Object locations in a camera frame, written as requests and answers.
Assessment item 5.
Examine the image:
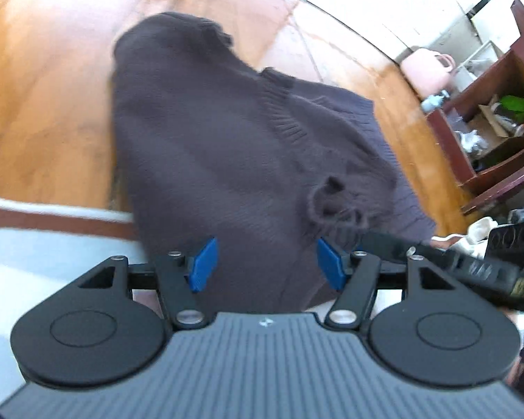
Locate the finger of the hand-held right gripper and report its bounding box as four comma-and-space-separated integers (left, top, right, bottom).
360, 230, 464, 281

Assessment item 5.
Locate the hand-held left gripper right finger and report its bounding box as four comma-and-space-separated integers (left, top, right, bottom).
316, 238, 456, 329

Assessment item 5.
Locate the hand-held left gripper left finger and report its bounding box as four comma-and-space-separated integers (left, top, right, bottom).
78, 236, 219, 330

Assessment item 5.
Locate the brown cable-knit sweater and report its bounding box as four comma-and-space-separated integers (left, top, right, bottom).
110, 12, 438, 315

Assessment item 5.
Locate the white cloth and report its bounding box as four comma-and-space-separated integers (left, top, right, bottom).
432, 217, 501, 259

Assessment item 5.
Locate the dark red wooden shelf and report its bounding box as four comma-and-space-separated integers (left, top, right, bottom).
425, 0, 524, 215

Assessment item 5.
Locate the light blue small object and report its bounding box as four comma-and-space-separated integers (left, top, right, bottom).
420, 91, 451, 113

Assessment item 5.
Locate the pink bag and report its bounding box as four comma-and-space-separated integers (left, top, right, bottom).
399, 48, 457, 99

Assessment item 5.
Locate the white plastic bin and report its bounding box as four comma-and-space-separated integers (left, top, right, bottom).
453, 41, 506, 93

